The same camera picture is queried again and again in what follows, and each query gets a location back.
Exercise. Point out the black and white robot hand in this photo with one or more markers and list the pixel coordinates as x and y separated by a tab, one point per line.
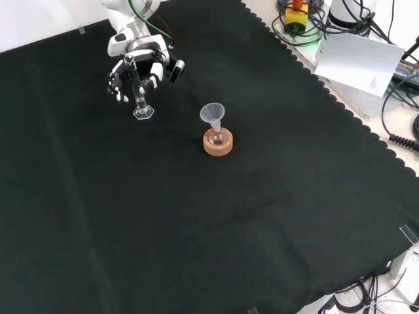
157	55

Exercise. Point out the clear glass graduated cylinder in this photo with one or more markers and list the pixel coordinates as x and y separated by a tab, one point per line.
141	106

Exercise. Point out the clear plastic funnel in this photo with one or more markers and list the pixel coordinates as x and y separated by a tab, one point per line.
212	114

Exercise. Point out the small round-bottom glass flask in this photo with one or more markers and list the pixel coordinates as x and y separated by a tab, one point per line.
217	136

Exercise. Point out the yellow stop button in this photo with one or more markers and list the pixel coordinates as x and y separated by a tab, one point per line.
296	18

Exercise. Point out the black bench cloth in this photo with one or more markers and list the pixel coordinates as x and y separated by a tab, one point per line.
163	212

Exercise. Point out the pale white board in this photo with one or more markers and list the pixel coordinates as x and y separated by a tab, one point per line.
357	62

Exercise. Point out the white flat box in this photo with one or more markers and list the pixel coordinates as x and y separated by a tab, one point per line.
357	101

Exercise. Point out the black power adapter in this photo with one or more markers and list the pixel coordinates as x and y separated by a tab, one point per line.
407	73

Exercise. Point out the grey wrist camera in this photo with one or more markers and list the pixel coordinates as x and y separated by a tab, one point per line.
176	71

